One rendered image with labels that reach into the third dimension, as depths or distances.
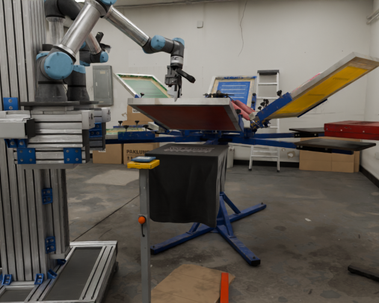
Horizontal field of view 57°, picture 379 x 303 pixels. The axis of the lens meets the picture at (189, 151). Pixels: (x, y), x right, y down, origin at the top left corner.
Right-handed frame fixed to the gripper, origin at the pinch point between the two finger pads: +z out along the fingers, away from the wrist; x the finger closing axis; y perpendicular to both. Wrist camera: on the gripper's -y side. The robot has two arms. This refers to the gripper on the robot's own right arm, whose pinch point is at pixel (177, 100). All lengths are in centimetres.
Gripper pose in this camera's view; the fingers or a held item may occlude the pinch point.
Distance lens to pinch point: 195.0
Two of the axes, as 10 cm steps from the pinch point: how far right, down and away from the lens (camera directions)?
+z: -0.7, 9.9, -1.1
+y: -9.7, -0.4, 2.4
